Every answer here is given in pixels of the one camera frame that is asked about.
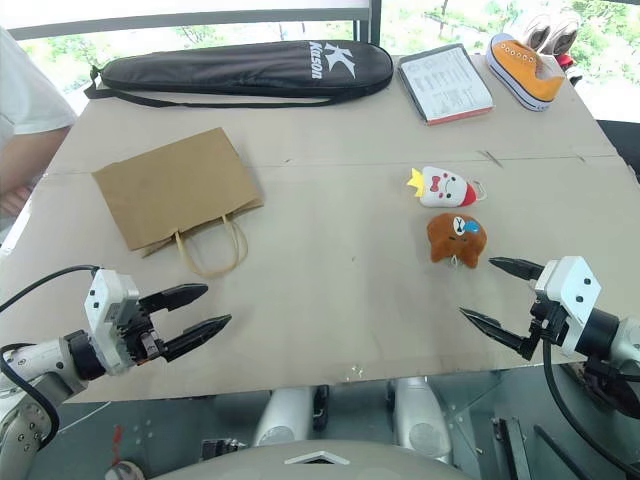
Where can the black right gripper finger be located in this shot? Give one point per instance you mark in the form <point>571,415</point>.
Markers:
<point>495,331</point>
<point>515,268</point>

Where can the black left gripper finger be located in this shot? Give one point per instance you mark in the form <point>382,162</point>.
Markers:
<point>176,296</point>
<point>197,335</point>

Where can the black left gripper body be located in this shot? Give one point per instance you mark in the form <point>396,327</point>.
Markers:
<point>131,334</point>

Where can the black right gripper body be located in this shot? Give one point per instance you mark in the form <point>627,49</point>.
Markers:
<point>549,320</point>

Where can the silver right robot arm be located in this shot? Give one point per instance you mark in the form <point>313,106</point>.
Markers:
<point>612,340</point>

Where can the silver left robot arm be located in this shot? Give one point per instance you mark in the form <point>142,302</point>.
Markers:
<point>40,375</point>

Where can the brown paper bag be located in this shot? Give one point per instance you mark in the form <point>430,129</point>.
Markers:
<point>177,197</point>

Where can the black racket bag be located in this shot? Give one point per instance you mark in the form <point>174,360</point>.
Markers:
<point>240,70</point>

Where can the brown bear plush toy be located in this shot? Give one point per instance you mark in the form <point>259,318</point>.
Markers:
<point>456,239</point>

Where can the white red plush toy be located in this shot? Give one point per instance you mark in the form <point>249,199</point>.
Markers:
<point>447,187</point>

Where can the silver robot right leg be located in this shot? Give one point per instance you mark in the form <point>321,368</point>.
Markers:
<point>420,420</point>

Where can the silver robot leg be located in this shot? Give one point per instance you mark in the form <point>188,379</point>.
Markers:
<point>284,415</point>
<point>420,420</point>

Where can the silver robot left leg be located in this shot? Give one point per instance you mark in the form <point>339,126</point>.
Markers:
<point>284,415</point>

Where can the silver robot torso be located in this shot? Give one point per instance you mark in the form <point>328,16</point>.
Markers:
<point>315,462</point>

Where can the orange canvas sneaker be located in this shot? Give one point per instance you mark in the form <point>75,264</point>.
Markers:
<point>525,70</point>

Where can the white booklet with red edge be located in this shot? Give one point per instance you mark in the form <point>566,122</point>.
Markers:
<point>445,82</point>

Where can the person in white shirt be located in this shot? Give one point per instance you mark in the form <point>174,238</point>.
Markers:
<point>27,120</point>

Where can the white sneaker pair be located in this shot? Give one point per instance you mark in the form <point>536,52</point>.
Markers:
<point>550,32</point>

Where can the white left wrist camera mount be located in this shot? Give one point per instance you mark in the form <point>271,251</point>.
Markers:
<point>106,320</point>

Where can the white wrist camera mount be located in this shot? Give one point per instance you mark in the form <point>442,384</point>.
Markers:
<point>567,295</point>
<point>106,320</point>

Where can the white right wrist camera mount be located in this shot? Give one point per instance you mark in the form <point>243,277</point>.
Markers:
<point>567,295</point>

